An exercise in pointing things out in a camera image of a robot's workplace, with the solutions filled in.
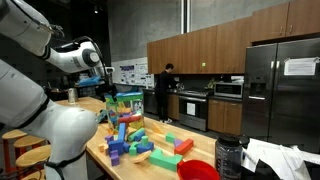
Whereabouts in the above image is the dark water bottle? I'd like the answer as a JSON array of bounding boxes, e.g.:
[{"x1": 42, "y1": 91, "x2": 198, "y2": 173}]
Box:
[{"x1": 215, "y1": 134, "x2": 242, "y2": 180}]

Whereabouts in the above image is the black oven stove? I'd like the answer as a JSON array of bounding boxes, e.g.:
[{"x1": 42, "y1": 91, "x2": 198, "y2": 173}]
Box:
[{"x1": 178, "y1": 91, "x2": 208, "y2": 131}]

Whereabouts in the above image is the silver microwave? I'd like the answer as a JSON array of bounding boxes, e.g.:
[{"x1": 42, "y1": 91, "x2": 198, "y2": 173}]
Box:
[{"x1": 214, "y1": 82, "x2": 243, "y2": 99}]

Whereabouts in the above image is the red plastic bowl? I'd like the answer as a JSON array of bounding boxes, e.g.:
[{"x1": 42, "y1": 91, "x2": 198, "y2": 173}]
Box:
[{"x1": 177, "y1": 160, "x2": 220, "y2": 180}]

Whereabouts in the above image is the stainless steel refrigerator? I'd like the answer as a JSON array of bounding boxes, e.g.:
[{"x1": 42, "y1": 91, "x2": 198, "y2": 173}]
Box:
[{"x1": 241, "y1": 38, "x2": 320, "y2": 153}]

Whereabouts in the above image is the clear plastic toy bag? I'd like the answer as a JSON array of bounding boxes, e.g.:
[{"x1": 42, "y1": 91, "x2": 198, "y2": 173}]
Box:
[{"x1": 105, "y1": 92, "x2": 144, "y2": 130}]

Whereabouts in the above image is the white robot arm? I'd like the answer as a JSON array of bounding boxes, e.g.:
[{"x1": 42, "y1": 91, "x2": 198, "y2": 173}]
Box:
[{"x1": 0, "y1": 0, "x2": 102, "y2": 180}]

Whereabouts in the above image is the large blue foam block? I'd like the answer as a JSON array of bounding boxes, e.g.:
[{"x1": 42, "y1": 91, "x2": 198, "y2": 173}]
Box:
[{"x1": 108, "y1": 123, "x2": 130, "y2": 156}]

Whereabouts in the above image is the metal cup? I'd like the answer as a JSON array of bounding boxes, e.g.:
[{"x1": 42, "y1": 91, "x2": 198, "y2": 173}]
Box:
[{"x1": 68, "y1": 88, "x2": 78, "y2": 103}]

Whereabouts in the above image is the wooden stool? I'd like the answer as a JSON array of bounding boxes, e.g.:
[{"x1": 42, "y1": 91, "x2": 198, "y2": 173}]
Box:
[{"x1": 15, "y1": 145, "x2": 51, "y2": 168}]

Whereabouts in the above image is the person in black clothes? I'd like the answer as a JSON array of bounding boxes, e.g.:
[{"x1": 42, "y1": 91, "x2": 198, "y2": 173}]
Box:
[{"x1": 155, "y1": 63, "x2": 177, "y2": 123}]

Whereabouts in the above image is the red foam block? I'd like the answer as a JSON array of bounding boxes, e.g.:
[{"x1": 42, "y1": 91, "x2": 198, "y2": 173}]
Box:
[{"x1": 174, "y1": 139, "x2": 194, "y2": 155}]

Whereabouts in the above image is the green foam bridge block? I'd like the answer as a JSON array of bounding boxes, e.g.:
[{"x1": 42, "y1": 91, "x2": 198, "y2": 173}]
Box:
[{"x1": 149, "y1": 149, "x2": 183, "y2": 172}]

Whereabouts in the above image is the small purple foam block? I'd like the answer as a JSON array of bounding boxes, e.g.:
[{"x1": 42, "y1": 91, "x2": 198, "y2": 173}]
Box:
[{"x1": 110, "y1": 150, "x2": 120, "y2": 166}]

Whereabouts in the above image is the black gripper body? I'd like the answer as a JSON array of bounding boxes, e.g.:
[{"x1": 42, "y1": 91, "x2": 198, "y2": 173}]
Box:
[{"x1": 99, "y1": 84, "x2": 118, "y2": 102}]

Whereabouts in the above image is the green foam cylinder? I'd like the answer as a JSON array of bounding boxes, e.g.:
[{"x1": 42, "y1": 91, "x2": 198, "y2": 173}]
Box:
[{"x1": 128, "y1": 128, "x2": 145, "y2": 142}]

